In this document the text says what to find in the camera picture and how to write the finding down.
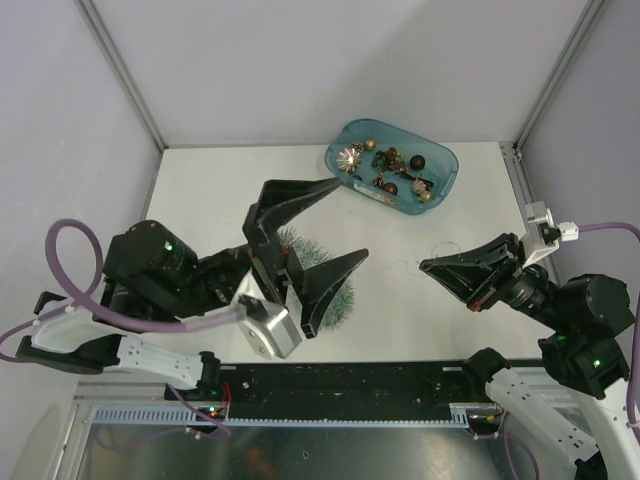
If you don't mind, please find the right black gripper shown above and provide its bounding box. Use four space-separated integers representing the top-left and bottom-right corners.
417 230 571 329

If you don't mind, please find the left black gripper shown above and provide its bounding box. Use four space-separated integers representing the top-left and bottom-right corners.
162 177 367 337

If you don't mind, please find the small frosted christmas tree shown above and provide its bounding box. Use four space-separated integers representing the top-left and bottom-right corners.
278 227 355 334

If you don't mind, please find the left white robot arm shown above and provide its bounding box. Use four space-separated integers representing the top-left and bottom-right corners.
15 179 368 400

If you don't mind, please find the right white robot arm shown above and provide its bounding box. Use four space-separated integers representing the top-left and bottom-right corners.
420 228 639 479

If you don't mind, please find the gold glitter bauble right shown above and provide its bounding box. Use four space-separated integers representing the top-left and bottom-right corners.
417 191 433 203

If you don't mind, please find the frosted pine cone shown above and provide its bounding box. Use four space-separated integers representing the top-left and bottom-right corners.
412 178 431 195

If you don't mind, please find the brown bauble near label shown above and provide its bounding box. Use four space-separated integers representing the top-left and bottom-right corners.
382 182 398 195

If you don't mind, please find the dark brown bauble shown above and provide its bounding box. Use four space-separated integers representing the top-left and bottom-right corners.
409 155 426 171

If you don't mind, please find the teal plastic bin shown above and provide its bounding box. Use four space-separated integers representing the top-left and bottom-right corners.
324 119 460 215

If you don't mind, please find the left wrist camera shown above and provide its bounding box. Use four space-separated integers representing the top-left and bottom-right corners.
235 294 302 360

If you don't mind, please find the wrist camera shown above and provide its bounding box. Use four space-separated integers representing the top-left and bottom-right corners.
520 201 579 267
235 294 302 360

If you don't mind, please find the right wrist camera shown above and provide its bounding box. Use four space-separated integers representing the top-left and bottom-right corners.
520 201 579 267

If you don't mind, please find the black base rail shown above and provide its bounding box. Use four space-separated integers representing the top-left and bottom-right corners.
181 361 489 415

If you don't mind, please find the grey cable duct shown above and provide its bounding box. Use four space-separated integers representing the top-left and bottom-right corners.
78 402 503 429

